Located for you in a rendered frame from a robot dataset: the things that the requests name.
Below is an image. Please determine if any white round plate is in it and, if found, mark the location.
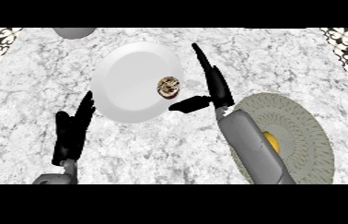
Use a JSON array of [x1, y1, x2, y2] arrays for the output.
[[88, 41, 184, 124]]

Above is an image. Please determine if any yellow round object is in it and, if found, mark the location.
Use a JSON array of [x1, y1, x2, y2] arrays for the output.
[[262, 131, 281, 156]]

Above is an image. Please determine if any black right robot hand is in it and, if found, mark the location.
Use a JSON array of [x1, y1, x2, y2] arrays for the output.
[[166, 42, 236, 114]]

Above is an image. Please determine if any black white patterned cloth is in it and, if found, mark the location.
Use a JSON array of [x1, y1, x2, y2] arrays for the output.
[[0, 28, 25, 60], [320, 28, 348, 71]]

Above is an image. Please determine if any round beige woven placemat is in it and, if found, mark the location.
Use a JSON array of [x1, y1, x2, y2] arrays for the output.
[[230, 92, 336, 185]]

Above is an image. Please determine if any brown frosted cupcake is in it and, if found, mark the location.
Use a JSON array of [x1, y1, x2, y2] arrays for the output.
[[156, 76, 182, 100]]

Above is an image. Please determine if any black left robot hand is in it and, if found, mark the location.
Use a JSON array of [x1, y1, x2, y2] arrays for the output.
[[50, 90, 95, 167]]

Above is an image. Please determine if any grey round bowl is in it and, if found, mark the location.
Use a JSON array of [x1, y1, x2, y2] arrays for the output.
[[51, 28, 97, 41]]

